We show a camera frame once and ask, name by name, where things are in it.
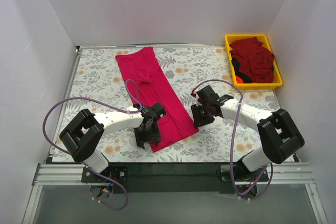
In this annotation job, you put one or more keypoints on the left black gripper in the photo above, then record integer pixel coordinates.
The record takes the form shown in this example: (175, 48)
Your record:
(147, 132)

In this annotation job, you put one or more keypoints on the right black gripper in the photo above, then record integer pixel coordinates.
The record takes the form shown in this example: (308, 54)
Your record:
(200, 114)

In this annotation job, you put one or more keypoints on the magenta pink t-shirt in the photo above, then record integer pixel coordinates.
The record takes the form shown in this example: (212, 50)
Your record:
(143, 68)

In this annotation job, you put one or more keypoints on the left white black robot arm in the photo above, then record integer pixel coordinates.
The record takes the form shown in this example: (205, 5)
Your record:
(84, 132)

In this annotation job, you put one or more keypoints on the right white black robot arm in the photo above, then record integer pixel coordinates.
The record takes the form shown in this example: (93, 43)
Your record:
(279, 136)

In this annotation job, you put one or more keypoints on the black and orange garment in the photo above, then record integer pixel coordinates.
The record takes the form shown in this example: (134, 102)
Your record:
(255, 73)

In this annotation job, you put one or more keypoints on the dark red t-shirt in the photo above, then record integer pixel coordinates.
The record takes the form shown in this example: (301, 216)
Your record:
(251, 50)

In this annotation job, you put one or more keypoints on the yellow plastic bin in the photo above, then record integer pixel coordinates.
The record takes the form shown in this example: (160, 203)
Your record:
(230, 38)

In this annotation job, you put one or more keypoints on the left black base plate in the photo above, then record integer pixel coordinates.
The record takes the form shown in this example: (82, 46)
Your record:
(118, 173)

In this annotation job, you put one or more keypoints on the aluminium frame rail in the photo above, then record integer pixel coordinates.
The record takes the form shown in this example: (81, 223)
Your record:
(173, 193)

